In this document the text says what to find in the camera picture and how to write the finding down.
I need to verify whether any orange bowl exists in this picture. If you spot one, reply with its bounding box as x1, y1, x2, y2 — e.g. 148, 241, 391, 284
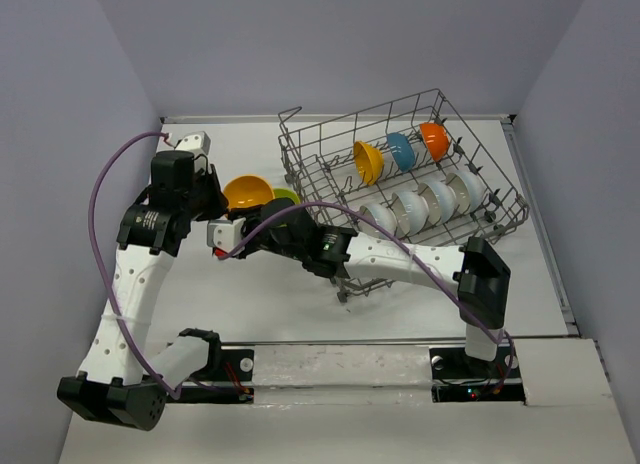
353, 141, 384, 186
223, 174, 275, 218

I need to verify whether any grey wire dish rack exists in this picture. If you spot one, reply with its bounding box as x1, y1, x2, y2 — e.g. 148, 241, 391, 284
277, 87, 531, 303

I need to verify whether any blue bowl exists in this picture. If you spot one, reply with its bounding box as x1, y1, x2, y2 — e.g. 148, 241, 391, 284
386, 132, 415, 172

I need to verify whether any white bowl red rim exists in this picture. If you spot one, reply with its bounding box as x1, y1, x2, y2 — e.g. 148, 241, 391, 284
419, 122, 450, 162

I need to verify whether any white bowl stack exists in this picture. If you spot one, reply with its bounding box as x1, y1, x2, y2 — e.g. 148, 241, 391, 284
359, 203, 397, 239

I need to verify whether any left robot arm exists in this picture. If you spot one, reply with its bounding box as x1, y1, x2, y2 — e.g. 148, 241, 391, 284
57, 150, 227, 431

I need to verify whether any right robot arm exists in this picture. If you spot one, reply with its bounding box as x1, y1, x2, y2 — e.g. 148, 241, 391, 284
208, 198, 511, 362

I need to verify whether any green bowl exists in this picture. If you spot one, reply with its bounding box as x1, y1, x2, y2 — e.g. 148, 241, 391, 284
274, 188, 301, 205

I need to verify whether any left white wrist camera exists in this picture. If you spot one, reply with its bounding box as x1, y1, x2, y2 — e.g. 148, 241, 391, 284
164, 131, 211, 157

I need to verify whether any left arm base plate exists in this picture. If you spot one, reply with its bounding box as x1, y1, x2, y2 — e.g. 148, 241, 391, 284
168, 347, 255, 405

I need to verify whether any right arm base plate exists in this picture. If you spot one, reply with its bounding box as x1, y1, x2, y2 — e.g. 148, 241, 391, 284
429, 346, 526, 403

